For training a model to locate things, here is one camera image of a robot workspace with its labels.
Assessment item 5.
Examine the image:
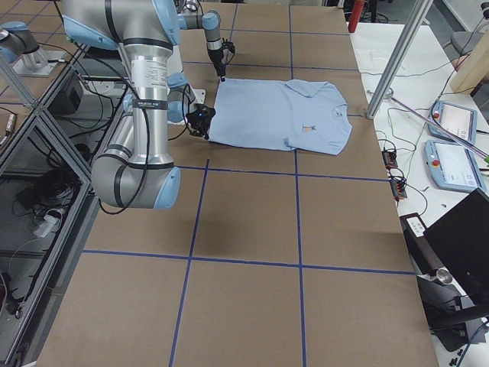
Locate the light blue t-shirt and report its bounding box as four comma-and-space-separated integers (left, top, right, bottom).
209, 79, 352, 155

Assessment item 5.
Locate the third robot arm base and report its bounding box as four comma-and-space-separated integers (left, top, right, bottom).
1, 21, 57, 77

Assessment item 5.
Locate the red fire extinguisher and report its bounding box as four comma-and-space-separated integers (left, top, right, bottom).
348, 0, 365, 34

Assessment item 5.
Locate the white power strip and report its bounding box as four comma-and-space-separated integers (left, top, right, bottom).
33, 214, 60, 238

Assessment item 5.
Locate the orange black connector board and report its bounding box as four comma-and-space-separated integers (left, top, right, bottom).
381, 150, 398, 169

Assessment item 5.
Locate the black box with white label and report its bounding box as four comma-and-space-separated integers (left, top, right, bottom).
400, 213, 427, 238

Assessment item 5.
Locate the upper blue teach pendant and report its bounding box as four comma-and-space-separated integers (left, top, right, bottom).
429, 101, 478, 144

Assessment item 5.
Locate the blue teach pendant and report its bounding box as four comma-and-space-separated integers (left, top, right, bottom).
424, 140, 486, 193
429, 101, 478, 144

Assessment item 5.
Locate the lower blue teach pendant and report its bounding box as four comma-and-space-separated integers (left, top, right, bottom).
424, 140, 486, 193

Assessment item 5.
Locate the reacher grabber stick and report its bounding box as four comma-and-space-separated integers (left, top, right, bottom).
385, 91, 488, 163

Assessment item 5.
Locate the aluminium frame cabinet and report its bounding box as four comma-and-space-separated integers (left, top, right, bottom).
1, 44, 128, 366

